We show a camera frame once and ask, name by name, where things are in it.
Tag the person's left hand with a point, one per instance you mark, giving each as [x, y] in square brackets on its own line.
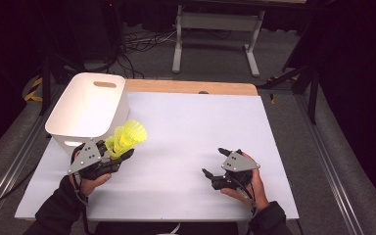
[91, 184]

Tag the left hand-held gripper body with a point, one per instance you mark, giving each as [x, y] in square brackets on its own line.
[86, 158]

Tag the yellow black striped tape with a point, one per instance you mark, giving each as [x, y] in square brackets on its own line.
[34, 89]
[272, 91]

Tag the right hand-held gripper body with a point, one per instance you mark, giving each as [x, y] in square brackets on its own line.
[238, 164]

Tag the yellow plastic shuttlecock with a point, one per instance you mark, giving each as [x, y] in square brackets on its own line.
[135, 130]
[120, 138]
[111, 147]

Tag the grey metal desk frame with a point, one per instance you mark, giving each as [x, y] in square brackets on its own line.
[215, 21]

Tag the aluminium floor rail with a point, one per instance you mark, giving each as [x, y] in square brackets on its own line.
[326, 163]
[16, 156]

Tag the black tripod stand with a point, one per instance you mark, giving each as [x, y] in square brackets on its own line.
[303, 78]
[47, 84]

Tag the wooden table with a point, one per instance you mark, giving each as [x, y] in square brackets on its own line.
[189, 86]

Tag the person's right hand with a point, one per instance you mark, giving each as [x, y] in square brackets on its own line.
[259, 186]

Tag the dark curtain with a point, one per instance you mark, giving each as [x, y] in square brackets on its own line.
[365, 81]

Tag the white plastic bin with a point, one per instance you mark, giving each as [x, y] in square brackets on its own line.
[84, 107]

